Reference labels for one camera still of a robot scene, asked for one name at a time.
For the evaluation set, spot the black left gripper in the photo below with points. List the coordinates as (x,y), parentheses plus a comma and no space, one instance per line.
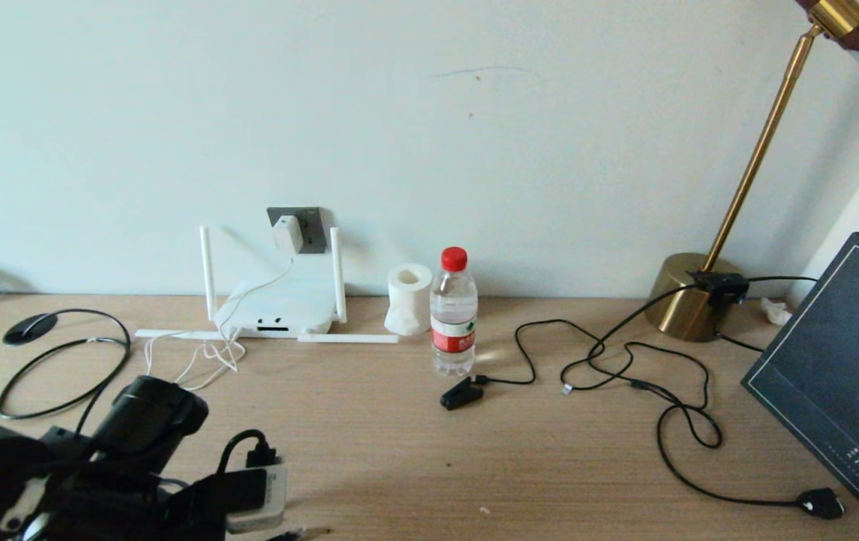
(204,503)

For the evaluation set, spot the white power adapter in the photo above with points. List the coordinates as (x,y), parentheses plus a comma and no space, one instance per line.
(288,234)

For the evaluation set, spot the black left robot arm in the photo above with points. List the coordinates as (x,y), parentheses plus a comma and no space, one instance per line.
(151,413)

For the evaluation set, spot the white router with antennas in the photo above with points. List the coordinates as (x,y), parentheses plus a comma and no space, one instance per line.
(286,308)

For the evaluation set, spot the black oval disc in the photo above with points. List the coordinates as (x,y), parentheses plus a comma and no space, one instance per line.
(27,330)

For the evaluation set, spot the small black charging dock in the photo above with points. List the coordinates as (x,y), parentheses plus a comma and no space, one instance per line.
(461,394)

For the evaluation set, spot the white toilet paper roll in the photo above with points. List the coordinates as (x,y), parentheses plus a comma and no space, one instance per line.
(408,300)

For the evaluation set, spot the clear water bottle red cap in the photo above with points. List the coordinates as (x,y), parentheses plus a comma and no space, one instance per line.
(453,330)

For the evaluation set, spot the brass desk lamp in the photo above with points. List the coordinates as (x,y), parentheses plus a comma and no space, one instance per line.
(681,315)

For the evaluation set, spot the crumpled white tissue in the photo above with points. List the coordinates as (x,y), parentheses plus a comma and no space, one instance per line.
(777,312)

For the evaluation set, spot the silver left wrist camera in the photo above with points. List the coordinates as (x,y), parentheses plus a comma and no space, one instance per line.
(271,503)

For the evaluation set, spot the grey wall socket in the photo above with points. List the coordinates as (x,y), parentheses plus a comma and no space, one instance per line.
(315,225)

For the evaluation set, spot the black inline switch box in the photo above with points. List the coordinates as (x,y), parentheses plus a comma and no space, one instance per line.
(722,285)

